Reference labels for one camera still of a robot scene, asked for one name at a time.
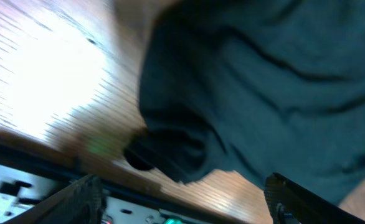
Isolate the black t-shirt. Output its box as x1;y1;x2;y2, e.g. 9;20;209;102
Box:
124;0;365;204

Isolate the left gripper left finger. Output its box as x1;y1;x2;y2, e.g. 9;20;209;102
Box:
5;174;107;224

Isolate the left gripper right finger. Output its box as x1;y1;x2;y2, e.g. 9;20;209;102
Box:
263;173;365;224

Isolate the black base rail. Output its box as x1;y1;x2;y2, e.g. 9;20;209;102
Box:
0;143;238;223

